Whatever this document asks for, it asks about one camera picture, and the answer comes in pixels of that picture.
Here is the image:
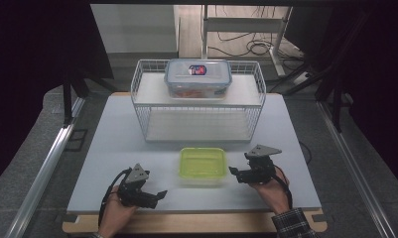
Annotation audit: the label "clear blue-rimmed food container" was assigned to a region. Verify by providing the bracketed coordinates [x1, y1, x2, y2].
[163, 58, 233, 100]

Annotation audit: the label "white wire rack shelf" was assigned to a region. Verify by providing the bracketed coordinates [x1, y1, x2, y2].
[130, 59, 267, 144]

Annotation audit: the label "aluminium frame rail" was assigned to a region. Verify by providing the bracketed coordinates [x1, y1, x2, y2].
[317, 100, 398, 238]
[3, 96, 87, 238]

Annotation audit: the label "green-lidded food container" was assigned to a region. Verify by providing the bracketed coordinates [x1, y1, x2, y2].
[178, 147, 228, 188]

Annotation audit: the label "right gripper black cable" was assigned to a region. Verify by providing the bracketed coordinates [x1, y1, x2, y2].
[271, 164, 294, 211]

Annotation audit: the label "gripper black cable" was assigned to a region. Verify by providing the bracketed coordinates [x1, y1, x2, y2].
[97, 168, 132, 228]
[271, 164, 294, 211]

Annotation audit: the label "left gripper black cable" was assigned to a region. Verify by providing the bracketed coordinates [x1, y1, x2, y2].
[97, 168, 132, 228]

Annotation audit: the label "white metal desk frame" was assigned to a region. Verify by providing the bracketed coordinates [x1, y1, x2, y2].
[199, 4, 294, 78]

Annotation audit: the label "dark curtain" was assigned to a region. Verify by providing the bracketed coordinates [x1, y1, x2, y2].
[0, 0, 114, 192]
[314, 0, 398, 184]

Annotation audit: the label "person's right hand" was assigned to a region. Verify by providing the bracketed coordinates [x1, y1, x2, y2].
[249, 167, 292, 215]

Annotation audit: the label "white power strip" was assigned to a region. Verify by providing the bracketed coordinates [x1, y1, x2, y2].
[291, 70, 312, 86]

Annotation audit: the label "black metal stand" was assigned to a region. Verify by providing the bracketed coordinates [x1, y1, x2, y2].
[62, 78, 89, 129]

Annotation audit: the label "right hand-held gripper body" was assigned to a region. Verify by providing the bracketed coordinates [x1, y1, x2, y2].
[237, 144, 283, 184]

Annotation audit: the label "black floor cables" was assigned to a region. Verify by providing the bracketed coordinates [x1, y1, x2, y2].
[207, 5, 304, 60]

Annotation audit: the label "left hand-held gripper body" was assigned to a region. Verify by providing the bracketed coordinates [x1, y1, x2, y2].
[116, 163, 159, 210]

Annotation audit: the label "person's left hand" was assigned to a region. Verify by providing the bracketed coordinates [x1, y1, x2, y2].
[98, 190, 138, 235]

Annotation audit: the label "white cabinet panel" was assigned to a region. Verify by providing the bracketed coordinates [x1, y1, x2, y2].
[89, 3, 180, 55]

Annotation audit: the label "thin black cable on table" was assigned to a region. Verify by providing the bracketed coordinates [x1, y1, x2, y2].
[299, 141, 313, 165]

